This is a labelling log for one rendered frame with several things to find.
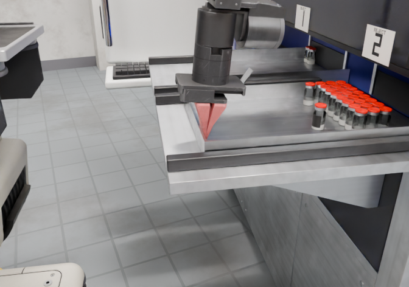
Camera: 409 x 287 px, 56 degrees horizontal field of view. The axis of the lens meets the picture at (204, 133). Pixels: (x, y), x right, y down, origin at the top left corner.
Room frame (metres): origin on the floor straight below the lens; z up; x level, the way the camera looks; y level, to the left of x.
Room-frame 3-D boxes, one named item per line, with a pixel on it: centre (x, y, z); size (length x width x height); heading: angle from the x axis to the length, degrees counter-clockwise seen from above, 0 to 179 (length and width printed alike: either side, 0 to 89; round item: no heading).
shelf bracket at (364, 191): (0.59, -0.16, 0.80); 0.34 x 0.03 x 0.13; 100
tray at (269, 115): (0.67, -0.15, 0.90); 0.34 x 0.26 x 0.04; 100
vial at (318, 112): (0.64, -0.21, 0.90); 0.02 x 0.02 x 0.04
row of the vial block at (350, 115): (0.69, -0.25, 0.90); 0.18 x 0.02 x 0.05; 10
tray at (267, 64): (1.02, -0.17, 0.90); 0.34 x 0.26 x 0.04; 100
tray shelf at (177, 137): (0.84, -0.13, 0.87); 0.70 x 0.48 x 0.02; 10
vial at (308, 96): (0.76, -0.22, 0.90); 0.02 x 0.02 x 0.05
